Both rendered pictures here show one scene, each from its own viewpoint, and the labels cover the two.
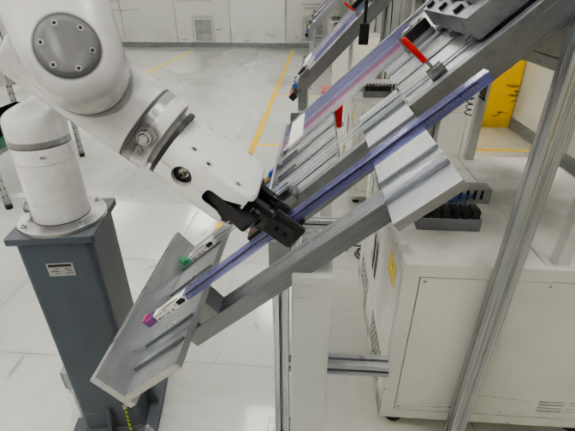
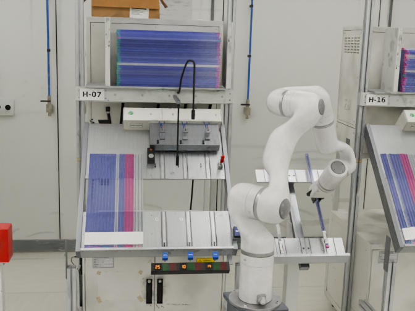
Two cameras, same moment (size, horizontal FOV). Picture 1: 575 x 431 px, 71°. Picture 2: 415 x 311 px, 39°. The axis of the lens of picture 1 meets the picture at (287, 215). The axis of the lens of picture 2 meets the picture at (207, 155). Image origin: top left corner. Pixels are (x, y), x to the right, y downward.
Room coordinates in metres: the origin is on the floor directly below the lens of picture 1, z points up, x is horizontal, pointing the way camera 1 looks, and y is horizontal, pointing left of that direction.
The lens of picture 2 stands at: (1.39, 2.43, 1.61)
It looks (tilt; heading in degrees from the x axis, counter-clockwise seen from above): 11 degrees down; 259
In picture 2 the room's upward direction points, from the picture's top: 2 degrees clockwise
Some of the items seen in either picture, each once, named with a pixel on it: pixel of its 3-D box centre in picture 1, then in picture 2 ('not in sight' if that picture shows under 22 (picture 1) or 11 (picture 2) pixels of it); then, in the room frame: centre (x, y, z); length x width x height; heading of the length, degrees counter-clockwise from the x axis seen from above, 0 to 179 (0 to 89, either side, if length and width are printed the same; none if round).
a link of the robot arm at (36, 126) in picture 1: (40, 80); (251, 217); (0.84, 0.50, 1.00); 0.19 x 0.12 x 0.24; 129
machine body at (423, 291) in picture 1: (469, 280); (152, 280); (1.08, -0.61, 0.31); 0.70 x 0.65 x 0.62; 176
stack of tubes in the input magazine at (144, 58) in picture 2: not in sight; (168, 58); (1.03, -0.49, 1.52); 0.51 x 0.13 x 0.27; 176
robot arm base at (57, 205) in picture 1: (52, 180); (255, 276); (0.82, 0.52, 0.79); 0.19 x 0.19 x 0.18
